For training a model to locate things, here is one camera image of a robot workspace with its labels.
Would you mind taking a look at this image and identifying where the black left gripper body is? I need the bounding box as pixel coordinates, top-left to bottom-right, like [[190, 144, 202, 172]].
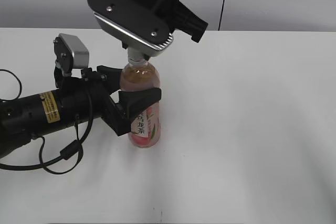
[[52, 68, 131, 136]]

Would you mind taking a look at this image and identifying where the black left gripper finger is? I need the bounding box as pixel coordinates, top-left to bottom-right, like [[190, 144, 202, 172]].
[[97, 65, 123, 95], [118, 88, 162, 124]]

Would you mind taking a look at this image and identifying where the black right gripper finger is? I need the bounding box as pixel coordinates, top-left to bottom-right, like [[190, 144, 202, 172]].
[[173, 1, 208, 42]]

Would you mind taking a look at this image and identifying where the white bottle cap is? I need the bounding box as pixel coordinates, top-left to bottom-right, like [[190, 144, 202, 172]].
[[127, 47, 146, 65]]

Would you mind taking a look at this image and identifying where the pink peach tea bottle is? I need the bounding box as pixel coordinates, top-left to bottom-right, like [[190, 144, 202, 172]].
[[120, 61, 161, 148]]

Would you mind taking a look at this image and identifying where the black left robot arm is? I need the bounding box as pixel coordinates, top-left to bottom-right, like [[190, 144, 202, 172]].
[[1, 66, 162, 157]]

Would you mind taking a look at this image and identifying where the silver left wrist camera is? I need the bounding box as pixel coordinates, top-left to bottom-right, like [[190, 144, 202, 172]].
[[54, 33, 89, 77]]

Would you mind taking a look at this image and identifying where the black camera cable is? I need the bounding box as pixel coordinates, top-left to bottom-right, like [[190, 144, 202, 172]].
[[0, 69, 94, 175]]

